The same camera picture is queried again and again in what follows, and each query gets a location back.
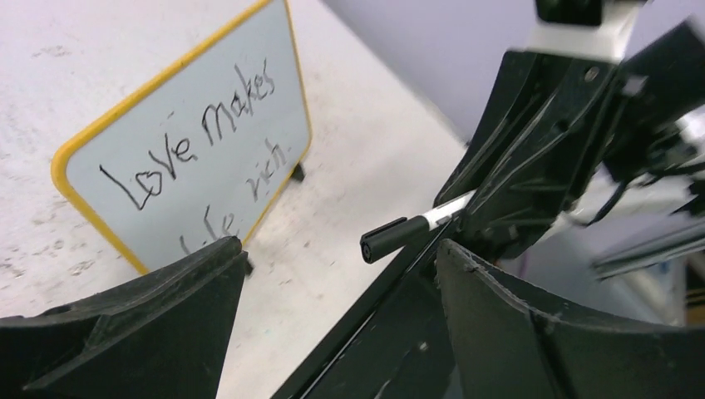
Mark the aluminium rail right side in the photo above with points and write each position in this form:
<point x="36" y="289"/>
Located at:
<point x="670" y="238"/>

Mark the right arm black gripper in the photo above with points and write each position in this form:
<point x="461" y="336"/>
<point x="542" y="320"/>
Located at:
<point x="602" y="111"/>

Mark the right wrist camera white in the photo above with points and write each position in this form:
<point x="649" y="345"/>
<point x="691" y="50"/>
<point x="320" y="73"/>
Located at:
<point x="596" y="30"/>

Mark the yellow framed small whiteboard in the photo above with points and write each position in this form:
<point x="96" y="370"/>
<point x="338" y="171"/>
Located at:
<point x="201" y="151"/>

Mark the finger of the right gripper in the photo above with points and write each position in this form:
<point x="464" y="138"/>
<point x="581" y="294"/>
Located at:
<point x="518" y="92"/>

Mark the white whiteboard marker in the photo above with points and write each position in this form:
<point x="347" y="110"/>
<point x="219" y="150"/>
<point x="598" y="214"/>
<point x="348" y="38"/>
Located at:
<point x="444" y="213"/>

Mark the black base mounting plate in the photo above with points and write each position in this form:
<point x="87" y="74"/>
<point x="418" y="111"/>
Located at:
<point x="392" y="342"/>

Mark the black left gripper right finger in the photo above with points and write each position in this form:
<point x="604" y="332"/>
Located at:
<point x="513" y="339"/>

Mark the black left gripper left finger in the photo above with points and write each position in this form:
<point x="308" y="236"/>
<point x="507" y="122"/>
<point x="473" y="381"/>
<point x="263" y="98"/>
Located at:
<point x="162" y="335"/>

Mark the black marker cap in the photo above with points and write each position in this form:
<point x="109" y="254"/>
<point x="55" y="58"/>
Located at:
<point x="383" y="240"/>

